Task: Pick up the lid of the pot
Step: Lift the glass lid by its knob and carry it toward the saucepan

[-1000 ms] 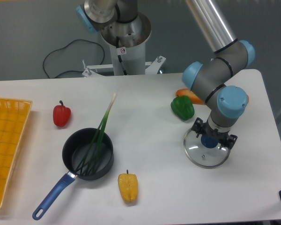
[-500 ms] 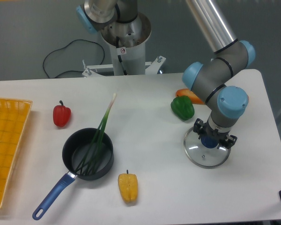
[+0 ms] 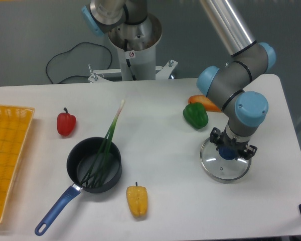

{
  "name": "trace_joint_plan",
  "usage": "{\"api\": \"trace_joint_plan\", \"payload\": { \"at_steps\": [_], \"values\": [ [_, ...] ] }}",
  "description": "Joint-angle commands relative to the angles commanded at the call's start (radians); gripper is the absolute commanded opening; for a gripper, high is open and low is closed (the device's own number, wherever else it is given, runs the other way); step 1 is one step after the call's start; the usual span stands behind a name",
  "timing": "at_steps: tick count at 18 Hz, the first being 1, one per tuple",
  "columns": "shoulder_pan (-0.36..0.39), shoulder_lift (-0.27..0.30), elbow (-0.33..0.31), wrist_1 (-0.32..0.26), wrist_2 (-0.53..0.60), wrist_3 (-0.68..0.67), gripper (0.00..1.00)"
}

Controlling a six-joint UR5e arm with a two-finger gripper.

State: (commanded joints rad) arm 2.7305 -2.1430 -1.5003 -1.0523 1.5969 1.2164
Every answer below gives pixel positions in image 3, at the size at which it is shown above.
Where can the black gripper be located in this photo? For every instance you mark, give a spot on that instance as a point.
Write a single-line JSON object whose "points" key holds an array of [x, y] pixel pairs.
{"points": [[232, 142]]}

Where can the glass pot lid blue knob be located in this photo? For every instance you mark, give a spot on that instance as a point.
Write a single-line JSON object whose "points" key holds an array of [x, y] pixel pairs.
{"points": [[221, 163]]}

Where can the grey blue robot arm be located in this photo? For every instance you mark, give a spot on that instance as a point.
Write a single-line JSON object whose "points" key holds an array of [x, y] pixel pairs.
{"points": [[224, 87]]}

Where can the orange baguette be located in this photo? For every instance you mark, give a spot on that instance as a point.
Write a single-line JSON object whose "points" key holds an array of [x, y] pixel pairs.
{"points": [[206, 102]]}

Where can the green bell pepper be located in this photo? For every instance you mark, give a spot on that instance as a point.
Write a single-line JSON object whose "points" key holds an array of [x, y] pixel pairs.
{"points": [[196, 115]]}

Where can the yellow bell pepper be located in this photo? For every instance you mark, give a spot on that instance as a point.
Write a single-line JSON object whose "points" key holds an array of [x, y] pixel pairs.
{"points": [[137, 199]]}

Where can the green scallion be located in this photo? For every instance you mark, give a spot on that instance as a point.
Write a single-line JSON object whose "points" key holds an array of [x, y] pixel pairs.
{"points": [[110, 135]]}

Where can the red bell pepper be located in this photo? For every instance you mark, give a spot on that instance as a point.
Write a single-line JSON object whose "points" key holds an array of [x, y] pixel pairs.
{"points": [[65, 123]]}

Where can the yellow woven basket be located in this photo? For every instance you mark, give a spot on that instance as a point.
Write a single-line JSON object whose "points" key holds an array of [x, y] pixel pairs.
{"points": [[15, 122]]}

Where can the black saucepan blue handle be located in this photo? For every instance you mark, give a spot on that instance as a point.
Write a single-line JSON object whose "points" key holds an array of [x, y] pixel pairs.
{"points": [[79, 160]]}

